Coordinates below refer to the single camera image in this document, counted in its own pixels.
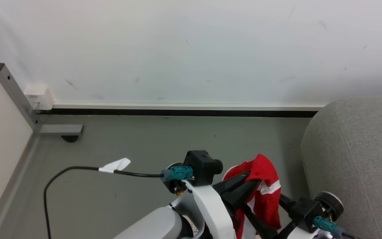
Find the white wall socket box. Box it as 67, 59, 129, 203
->
23, 85, 55, 111

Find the red garment with white stripes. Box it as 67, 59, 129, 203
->
223, 154, 282, 239

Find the grey metal frame leg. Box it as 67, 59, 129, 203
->
0, 63, 84, 134

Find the white paper cable tag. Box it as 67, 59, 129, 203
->
98, 158, 131, 174

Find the grey fabric sofa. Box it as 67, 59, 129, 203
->
300, 96, 382, 239

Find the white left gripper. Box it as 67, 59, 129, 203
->
185, 171, 262, 239

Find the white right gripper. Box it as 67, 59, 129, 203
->
242, 194, 321, 239

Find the white skirting strip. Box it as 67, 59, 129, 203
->
52, 102, 327, 111

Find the teal cable connector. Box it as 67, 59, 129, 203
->
160, 166, 194, 182
313, 216, 338, 233

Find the thin black cable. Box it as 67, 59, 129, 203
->
336, 228, 362, 239
43, 166, 162, 239

